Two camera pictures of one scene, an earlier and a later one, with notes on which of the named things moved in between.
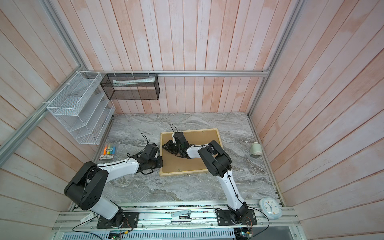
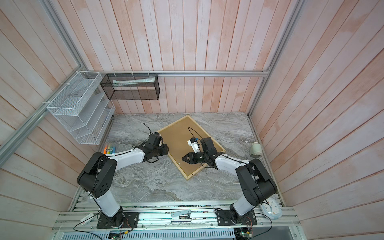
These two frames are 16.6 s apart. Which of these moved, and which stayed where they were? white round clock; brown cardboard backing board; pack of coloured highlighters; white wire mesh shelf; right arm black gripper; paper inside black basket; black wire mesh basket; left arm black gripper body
Moved: right arm black gripper; left arm black gripper body; brown cardboard backing board
Stayed: pack of coloured highlighters; white wire mesh shelf; paper inside black basket; black wire mesh basket; white round clock
